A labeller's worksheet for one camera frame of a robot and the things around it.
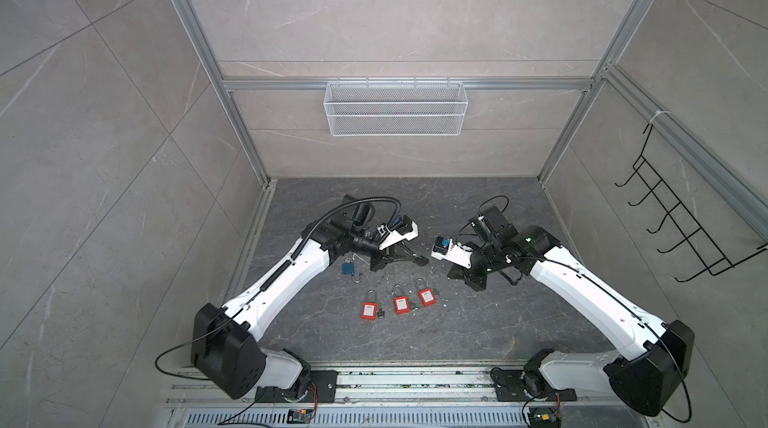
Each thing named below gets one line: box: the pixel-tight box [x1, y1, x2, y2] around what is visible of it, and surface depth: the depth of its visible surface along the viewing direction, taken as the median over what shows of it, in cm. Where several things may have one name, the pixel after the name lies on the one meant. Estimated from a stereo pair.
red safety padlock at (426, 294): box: [415, 277, 437, 307], surface depth 90 cm
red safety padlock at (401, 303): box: [393, 284, 411, 315], surface depth 88 cm
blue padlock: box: [342, 262, 363, 284], surface depth 95 cm
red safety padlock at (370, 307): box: [361, 290, 379, 321], surface depth 87 cm
